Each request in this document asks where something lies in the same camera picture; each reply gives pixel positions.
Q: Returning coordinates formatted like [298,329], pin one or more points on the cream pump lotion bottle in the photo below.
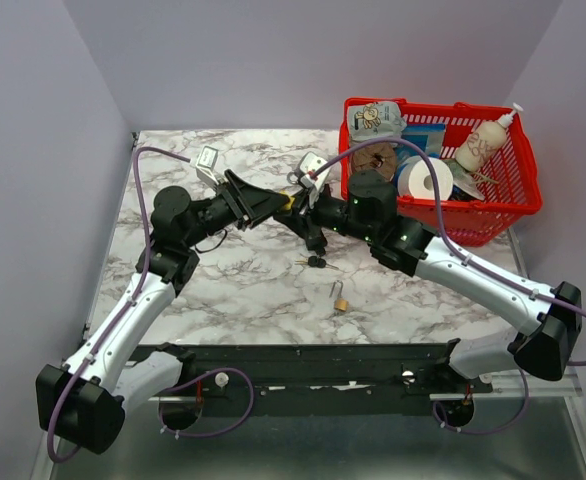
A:
[485,141]

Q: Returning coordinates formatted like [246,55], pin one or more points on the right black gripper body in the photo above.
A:
[330,213]

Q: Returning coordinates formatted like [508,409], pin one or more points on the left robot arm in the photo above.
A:
[87,399]

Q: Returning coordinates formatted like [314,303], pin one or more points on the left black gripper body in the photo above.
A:
[214,216]

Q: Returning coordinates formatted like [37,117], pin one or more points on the black padlock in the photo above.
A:
[317,244]

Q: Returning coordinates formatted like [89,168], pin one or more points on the red plastic basket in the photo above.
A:
[482,204]

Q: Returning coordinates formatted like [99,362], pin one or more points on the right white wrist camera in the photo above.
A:
[310,178]

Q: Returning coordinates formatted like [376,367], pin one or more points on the small brass padlock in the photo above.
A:
[340,304]

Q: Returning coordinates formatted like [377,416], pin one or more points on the yellow padlock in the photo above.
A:
[289,204]

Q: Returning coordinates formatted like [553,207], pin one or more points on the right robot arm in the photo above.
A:
[544,323]

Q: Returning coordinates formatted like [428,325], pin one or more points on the white toilet paper roll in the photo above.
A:
[414,179]

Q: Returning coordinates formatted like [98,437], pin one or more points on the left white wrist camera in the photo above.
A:
[205,167]

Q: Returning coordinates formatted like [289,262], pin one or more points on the black-headed keys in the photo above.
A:
[315,261]

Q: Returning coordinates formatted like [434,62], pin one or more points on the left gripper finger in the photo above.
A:
[250,196]
[250,220]

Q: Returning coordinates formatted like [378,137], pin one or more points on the brown tape roll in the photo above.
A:
[380,157]

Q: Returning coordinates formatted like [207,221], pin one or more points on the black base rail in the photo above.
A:
[316,380]

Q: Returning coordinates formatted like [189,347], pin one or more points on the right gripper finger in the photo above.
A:
[307,197]
[301,225]

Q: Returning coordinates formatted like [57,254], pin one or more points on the blue plastic package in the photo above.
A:
[428,137]

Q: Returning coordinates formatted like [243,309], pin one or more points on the light blue wipes pack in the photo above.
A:
[374,120]

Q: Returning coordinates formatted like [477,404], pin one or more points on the large brass padlock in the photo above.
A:
[293,177]

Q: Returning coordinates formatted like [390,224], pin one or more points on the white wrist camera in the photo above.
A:
[310,178]
[205,167]

